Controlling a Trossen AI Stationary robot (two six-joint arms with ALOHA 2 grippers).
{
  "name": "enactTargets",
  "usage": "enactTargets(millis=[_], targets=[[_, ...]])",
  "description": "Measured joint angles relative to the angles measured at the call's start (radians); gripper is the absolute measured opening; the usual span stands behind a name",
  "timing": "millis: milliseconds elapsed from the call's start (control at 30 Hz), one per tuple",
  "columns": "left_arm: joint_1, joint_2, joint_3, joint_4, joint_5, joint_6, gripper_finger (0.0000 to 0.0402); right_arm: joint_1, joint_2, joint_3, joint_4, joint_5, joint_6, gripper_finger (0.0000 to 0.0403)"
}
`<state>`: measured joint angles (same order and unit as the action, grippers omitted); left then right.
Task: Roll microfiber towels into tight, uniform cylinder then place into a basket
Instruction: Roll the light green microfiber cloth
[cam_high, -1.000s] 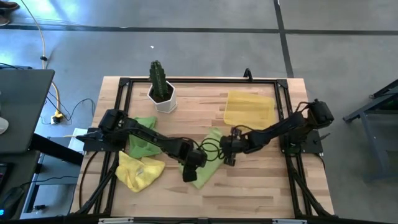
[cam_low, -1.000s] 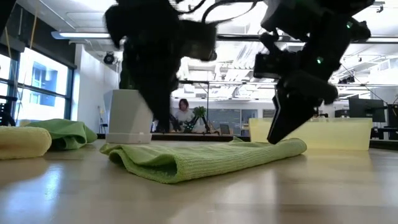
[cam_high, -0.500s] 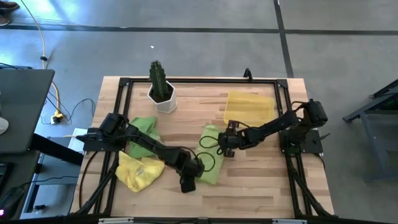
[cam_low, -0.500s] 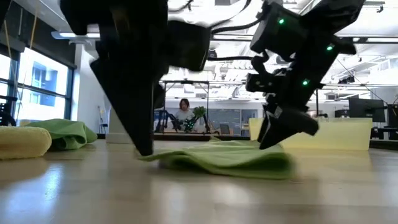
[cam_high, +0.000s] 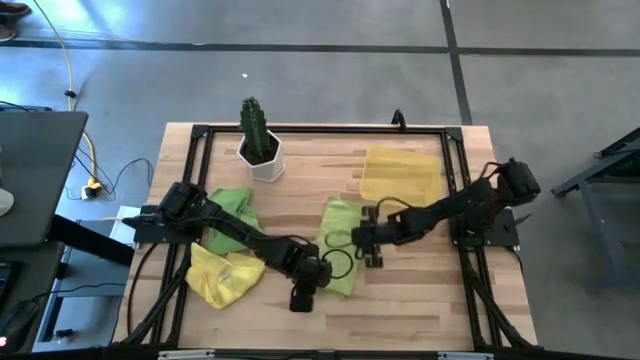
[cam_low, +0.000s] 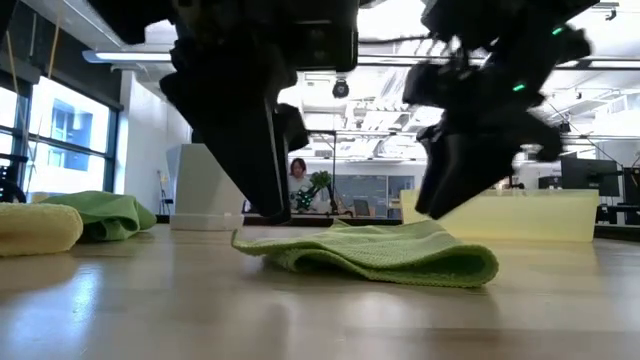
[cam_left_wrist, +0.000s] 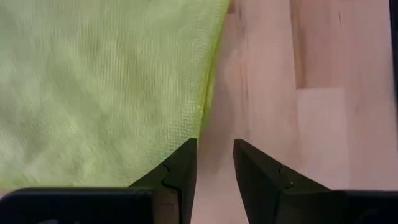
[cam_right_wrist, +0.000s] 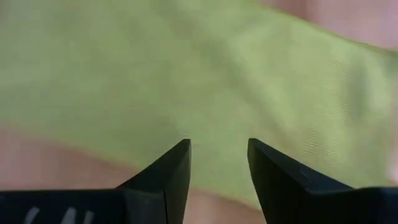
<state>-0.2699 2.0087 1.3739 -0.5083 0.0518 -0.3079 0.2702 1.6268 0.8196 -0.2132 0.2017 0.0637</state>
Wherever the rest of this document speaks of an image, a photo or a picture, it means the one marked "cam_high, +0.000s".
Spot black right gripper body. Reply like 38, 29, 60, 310
367, 219, 401, 248

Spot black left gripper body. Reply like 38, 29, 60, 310
287, 243, 334, 290

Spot black desk support beam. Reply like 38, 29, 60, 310
47, 214, 135, 266

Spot white hexagonal plant pot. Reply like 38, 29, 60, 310
236, 130, 286, 183

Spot white paper sheet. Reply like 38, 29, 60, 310
108, 205, 144, 247

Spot grey lower shelf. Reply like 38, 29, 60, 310
32, 219, 132, 351

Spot dark grey desk surface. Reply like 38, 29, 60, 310
0, 110, 89, 249

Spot black computer mouse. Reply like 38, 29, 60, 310
0, 299, 41, 354

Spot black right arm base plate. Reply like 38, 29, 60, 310
449, 208, 532, 249

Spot silver frame bracket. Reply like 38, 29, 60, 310
437, 351, 495, 360
157, 349, 216, 360

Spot yellow translucent plastic basket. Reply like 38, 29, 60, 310
358, 144, 444, 207

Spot blue-grey metal cart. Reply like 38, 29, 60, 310
552, 127, 640, 294

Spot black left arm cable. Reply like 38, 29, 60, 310
279, 233, 357, 281

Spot yellow microfiber towel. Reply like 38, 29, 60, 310
184, 242, 267, 310

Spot black base cable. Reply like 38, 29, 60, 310
126, 242, 161, 337

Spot black aluminium table frame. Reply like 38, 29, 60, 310
112, 122, 544, 360

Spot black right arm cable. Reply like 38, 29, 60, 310
323, 195, 417, 250

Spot yellow floor cable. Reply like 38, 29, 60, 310
32, 0, 99, 191

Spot light green microfiber towel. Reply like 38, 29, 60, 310
316, 196, 365, 297

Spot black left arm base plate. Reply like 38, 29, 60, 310
122, 203, 201, 246

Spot yellow power plug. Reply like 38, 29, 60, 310
82, 179, 104, 200

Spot green cactus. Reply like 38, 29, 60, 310
239, 96, 274, 164

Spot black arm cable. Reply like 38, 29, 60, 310
323, 195, 417, 250
279, 233, 357, 281

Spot black floor cable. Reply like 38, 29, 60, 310
73, 143, 154, 202

